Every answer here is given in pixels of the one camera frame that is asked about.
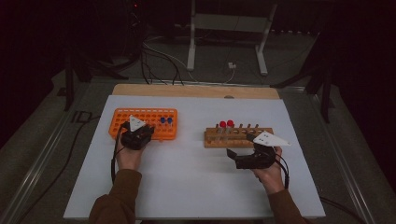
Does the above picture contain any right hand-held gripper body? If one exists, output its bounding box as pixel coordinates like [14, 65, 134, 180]
[234, 131, 291, 170]

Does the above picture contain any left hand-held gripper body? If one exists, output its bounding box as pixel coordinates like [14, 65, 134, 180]
[120, 114, 154, 151]

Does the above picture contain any orange plastic test tube rack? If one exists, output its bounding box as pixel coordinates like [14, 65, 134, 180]
[108, 107, 178, 143]

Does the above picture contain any wooden test tube rack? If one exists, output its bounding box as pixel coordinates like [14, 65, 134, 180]
[204, 123, 275, 149]

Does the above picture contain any person's left hand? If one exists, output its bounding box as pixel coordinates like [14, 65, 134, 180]
[115, 136, 147, 172]

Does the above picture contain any person's right hand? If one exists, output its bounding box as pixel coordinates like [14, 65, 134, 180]
[250, 146, 285, 196]

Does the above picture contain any red capped test tube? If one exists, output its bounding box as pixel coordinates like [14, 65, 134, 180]
[226, 119, 235, 141]
[219, 120, 228, 142]

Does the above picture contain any white table mat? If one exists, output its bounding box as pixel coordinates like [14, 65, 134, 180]
[63, 94, 327, 220]

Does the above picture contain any black metal stand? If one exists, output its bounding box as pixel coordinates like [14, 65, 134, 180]
[270, 31, 336, 124]

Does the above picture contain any black tripod stand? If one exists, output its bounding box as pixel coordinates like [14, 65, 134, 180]
[64, 52, 129, 112]

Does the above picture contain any dark equipment rack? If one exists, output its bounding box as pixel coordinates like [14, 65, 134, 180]
[124, 0, 148, 60]

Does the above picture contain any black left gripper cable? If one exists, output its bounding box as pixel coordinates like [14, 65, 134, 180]
[110, 121, 130, 185]

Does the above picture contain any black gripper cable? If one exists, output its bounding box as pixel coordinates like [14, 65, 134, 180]
[274, 153, 290, 190]
[110, 121, 130, 185]

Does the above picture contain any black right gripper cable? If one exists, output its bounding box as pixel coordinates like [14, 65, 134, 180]
[274, 153, 290, 190]

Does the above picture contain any black floor cables bundle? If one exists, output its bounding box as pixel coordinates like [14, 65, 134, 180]
[140, 46, 185, 86]

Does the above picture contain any thin black floor cable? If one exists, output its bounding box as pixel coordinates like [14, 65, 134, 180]
[17, 115, 101, 224]

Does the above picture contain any white floor cable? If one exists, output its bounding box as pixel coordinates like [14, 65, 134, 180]
[143, 36, 236, 84]

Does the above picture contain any aluminium floor rail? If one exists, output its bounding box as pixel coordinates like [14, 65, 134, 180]
[0, 90, 92, 224]
[307, 92, 378, 224]

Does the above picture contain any white metal stand frame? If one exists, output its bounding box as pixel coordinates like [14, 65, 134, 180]
[186, 0, 278, 77]

